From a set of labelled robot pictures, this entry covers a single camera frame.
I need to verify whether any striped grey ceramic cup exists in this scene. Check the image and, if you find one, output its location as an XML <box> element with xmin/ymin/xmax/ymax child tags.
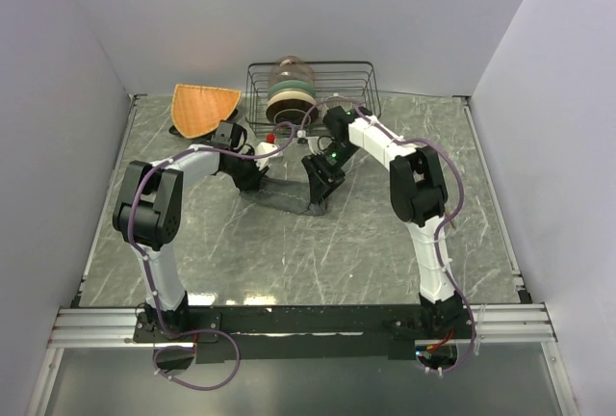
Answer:
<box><xmin>323</xmin><ymin>93</ymin><xmax>354</xmax><ymax>112</ymax></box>

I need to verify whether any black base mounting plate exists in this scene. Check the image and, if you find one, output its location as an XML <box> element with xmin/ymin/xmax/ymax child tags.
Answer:
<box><xmin>133</xmin><ymin>304</ymin><xmax>472</xmax><ymax>364</ymax></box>

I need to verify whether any brown dark bowl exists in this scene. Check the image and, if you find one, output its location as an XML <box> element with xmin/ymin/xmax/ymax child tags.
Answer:
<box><xmin>266</xmin><ymin>99</ymin><xmax>315</xmax><ymax>125</ymax></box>

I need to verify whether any black wire dish rack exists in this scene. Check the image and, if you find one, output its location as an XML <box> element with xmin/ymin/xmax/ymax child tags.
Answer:
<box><xmin>241</xmin><ymin>60</ymin><xmax>382</xmax><ymax>139</ymax></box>

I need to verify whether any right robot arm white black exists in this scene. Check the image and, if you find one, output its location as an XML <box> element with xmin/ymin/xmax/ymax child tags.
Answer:
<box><xmin>302</xmin><ymin>106</ymin><xmax>465</xmax><ymax>338</ymax></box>

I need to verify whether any grey cloth napkin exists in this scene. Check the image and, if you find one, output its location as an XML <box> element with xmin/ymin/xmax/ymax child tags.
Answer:
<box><xmin>240</xmin><ymin>176</ymin><xmax>328</xmax><ymax>217</ymax></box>

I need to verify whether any green plate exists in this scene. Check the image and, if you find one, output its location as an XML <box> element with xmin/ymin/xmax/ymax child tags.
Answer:
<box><xmin>268</xmin><ymin>80</ymin><xmax>316</xmax><ymax>98</ymax></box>

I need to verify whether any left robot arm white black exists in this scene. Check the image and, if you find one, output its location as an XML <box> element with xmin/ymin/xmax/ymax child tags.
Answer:
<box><xmin>112</xmin><ymin>121</ymin><xmax>269</xmax><ymax>341</ymax></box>

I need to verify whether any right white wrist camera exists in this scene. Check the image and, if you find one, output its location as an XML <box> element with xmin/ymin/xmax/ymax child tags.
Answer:
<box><xmin>296</xmin><ymin>129</ymin><xmax>321</xmax><ymax>154</ymax></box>

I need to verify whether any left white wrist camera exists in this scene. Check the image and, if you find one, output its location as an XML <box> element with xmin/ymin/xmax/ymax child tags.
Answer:
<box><xmin>254</xmin><ymin>133</ymin><xmax>283</xmax><ymax>169</ymax></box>

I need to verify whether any woven orange wicker tray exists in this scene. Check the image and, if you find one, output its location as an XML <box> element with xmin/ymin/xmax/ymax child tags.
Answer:
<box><xmin>170</xmin><ymin>84</ymin><xmax>241</xmax><ymax>139</ymax></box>

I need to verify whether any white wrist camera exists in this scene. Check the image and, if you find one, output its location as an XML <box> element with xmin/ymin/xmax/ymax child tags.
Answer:
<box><xmin>254</xmin><ymin>133</ymin><xmax>283</xmax><ymax>169</ymax></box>
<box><xmin>296</xmin><ymin>129</ymin><xmax>321</xmax><ymax>154</ymax></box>

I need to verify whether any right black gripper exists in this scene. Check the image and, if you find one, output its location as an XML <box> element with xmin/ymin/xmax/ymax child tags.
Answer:
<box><xmin>301</xmin><ymin>143</ymin><xmax>359</xmax><ymax>204</ymax></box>

